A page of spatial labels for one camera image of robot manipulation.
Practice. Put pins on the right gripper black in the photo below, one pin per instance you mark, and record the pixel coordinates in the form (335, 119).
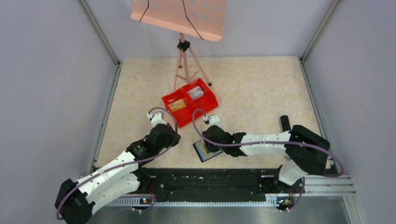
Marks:
(209, 147)

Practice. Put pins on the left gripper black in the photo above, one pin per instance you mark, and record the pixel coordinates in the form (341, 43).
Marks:
(172, 134)

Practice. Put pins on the black leather card holder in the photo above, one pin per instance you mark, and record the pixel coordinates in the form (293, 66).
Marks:
(202, 153)

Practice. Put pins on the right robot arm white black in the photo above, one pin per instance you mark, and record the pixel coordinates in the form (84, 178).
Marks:
(307, 151)

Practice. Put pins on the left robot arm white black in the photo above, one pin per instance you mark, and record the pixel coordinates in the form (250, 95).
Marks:
(77, 201)

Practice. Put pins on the gold VIP card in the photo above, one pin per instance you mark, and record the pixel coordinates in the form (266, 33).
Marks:
(177, 105)

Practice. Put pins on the white silver card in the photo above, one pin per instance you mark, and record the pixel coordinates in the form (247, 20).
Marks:
(196, 93)

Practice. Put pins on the red plastic bin right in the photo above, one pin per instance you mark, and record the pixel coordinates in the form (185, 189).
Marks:
(207, 102)

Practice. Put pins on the red plastic bin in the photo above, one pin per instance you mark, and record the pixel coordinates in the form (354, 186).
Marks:
(207, 102)
(183, 116)

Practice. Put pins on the red plastic bin left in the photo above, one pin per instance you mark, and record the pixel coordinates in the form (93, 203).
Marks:
(183, 116)

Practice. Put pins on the pink music stand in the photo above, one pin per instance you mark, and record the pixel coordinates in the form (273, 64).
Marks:
(199, 18)

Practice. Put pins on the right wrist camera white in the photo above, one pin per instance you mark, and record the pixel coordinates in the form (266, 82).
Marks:
(212, 120)

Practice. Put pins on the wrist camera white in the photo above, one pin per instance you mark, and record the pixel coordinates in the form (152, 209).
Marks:
(157, 118)
(212, 120)

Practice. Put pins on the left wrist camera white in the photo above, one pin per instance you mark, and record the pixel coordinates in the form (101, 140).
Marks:
(157, 118)

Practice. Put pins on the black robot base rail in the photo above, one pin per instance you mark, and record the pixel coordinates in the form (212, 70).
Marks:
(177, 187)

